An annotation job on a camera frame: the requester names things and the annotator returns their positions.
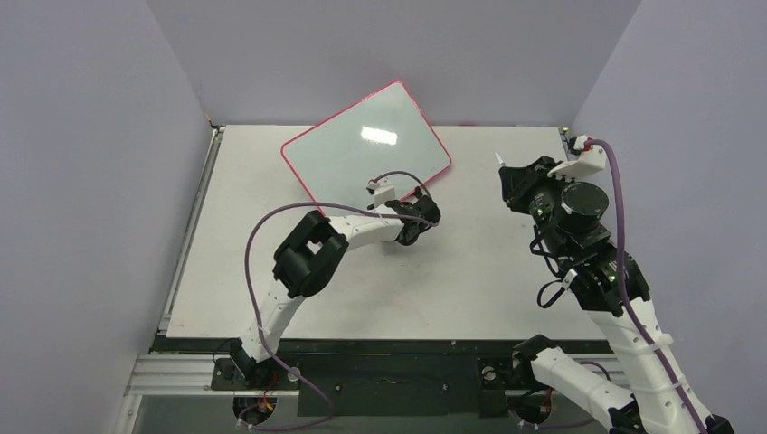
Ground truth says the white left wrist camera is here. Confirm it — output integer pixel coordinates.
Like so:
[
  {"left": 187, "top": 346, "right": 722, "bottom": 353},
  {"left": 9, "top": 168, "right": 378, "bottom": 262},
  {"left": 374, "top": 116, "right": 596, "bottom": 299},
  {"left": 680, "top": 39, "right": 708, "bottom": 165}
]
[{"left": 366, "top": 177, "right": 397, "bottom": 210}]

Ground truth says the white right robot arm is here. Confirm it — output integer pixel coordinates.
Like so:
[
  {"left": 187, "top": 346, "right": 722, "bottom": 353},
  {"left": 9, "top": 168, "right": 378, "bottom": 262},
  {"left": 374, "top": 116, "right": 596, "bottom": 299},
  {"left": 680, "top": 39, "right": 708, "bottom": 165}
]
[{"left": 498, "top": 156, "right": 733, "bottom": 433}]

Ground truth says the white whiteboard marker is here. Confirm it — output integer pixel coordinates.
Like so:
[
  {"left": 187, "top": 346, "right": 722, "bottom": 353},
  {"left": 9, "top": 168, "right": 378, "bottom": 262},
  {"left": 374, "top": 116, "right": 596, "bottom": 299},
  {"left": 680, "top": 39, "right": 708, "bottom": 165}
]
[{"left": 494, "top": 152, "right": 506, "bottom": 167}]

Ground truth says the red-framed whiteboard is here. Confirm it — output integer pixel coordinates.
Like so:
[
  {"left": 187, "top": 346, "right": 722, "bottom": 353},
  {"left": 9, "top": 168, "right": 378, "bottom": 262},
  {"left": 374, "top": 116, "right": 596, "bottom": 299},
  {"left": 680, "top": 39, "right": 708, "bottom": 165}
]
[{"left": 280, "top": 81, "right": 452, "bottom": 216}]

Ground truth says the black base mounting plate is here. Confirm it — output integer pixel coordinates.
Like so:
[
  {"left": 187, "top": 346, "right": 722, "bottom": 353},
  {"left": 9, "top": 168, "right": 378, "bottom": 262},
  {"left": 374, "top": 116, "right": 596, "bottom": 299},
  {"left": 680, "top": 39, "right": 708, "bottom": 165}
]
[{"left": 149, "top": 336, "right": 601, "bottom": 419}]

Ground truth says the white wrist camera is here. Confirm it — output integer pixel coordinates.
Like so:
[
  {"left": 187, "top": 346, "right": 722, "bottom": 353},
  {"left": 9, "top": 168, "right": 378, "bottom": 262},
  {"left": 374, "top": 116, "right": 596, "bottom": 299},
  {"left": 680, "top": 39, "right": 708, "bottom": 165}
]
[
  {"left": 547, "top": 135, "right": 608, "bottom": 182},
  {"left": 366, "top": 177, "right": 397, "bottom": 210}
]

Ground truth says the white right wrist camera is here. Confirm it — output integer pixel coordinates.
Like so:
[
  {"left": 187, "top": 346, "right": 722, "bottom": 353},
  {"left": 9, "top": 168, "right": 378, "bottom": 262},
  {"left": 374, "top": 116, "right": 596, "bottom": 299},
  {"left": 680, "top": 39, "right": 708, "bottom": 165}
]
[{"left": 547, "top": 135, "right": 608, "bottom": 182}]

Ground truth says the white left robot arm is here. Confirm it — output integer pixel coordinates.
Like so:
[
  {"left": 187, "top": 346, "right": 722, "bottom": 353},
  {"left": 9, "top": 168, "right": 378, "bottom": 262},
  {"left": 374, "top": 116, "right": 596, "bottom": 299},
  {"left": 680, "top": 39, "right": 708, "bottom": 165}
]
[{"left": 230, "top": 194, "right": 441, "bottom": 389}]

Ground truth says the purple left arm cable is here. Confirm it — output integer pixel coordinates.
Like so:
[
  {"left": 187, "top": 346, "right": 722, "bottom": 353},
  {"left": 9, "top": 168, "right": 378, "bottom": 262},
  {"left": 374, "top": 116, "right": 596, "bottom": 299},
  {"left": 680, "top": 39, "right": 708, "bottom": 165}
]
[{"left": 236, "top": 170, "right": 440, "bottom": 432}]

